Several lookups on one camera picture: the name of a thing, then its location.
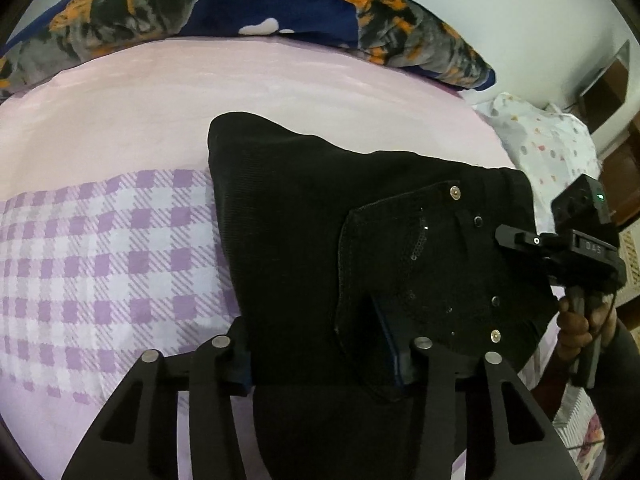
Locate navy orange patterned pillow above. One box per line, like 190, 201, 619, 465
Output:
0, 0, 498, 102

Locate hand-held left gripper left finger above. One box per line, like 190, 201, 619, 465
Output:
61, 317, 256, 480

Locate pink purple checked bed sheet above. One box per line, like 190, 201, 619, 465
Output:
0, 35, 563, 480

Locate wall shelf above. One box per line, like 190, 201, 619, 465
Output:
579, 39, 632, 112

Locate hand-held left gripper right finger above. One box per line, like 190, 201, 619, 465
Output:
367, 296, 584, 480

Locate brown wooden furniture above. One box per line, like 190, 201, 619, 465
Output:
594, 108, 640, 227

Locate person's right hand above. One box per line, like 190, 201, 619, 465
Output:
555, 294, 621, 367

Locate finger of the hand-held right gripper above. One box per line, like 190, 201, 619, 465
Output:
495, 225, 548, 257

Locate person's right forearm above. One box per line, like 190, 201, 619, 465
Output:
529, 320, 640, 480

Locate beige lattice panel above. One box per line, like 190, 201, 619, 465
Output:
616, 224, 640, 312

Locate floral patterned cloth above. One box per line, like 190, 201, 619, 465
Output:
550, 385, 617, 463

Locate black pants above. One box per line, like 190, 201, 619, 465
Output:
206, 111, 561, 480

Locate white dotted pillow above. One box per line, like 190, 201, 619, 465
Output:
472, 92, 604, 231

